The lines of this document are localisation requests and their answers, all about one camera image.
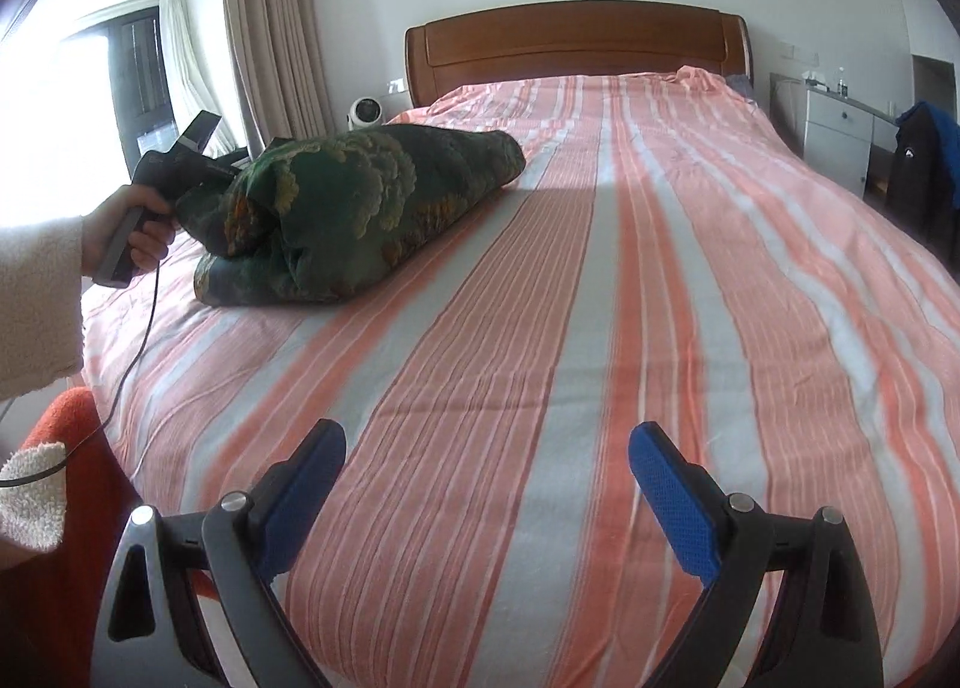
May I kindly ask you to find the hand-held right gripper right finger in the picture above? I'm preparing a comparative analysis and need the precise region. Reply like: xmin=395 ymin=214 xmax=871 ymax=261
xmin=628 ymin=422 xmax=886 ymax=688

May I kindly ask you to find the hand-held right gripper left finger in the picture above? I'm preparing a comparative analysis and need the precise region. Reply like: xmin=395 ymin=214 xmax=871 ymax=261
xmin=94 ymin=418 xmax=347 ymax=688

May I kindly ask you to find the green floral garment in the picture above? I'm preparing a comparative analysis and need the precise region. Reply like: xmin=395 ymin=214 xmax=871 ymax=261
xmin=174 ymin=122 xmax=526 ymax=308

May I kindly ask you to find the person's left forearm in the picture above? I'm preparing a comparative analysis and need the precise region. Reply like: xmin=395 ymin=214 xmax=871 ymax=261
xmin=0 ymin=214 xmax=87 ymax=404

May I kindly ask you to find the person's left hand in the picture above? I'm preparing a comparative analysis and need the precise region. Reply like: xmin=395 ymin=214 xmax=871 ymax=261
xmin=81 ymin=184 xmax=181 ymax=284

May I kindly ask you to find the window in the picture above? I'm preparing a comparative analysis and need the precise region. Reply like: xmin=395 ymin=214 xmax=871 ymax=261
xmin=0 ymin=5 xmax=226 ymax=224

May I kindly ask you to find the white sheer curtain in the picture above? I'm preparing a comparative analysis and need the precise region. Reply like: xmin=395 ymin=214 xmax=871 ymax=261
xmin=159 ymin=0 xmax=241 ymax=157

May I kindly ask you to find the beige curtain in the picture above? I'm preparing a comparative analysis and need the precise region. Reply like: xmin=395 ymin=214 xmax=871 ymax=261
xmin=223 ymin=0 xmax=335 ymax=157

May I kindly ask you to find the small white fan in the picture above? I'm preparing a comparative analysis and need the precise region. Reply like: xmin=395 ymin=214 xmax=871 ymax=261
xmin=347 ymin=98 xmax=385 ymax=133

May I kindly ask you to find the pink striped bed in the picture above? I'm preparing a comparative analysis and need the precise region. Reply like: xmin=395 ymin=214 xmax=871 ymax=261
xmin=79 ymin=65 xmax=960 ymax=688

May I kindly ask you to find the white fleece cloth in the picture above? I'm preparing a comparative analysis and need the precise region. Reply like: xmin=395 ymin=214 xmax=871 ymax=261
xmin=0 ymin=440 xmax=70 ymax=554

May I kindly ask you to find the wooden headboard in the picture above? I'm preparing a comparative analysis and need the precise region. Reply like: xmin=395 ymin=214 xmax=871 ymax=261
xmin=405 ymin=2 xmax=753 ymax=110

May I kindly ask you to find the white desk with drawers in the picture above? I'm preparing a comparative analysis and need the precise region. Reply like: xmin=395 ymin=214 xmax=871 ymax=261
xmin=771 ymin=69 xmax=912 ymax=198

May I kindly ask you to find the black jacket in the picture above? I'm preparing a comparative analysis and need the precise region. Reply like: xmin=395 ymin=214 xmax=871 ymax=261
xmin=885 ymin=104 xmax=960 ymax=262

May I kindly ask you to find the blue jacket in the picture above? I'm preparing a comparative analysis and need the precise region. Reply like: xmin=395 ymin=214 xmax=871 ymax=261
xmin=896 ymin=101 xmax=960 ymax=179

